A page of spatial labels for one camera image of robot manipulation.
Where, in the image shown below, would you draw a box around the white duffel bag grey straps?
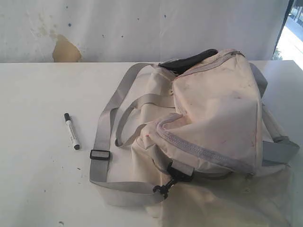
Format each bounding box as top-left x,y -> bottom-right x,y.
89,48 -> 300,227

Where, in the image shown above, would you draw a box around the white marker black cap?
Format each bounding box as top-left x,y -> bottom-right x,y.
64,113 -> 80,150

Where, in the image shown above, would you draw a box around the dark window frame post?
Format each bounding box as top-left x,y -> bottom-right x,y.
271,0 -> 295,60

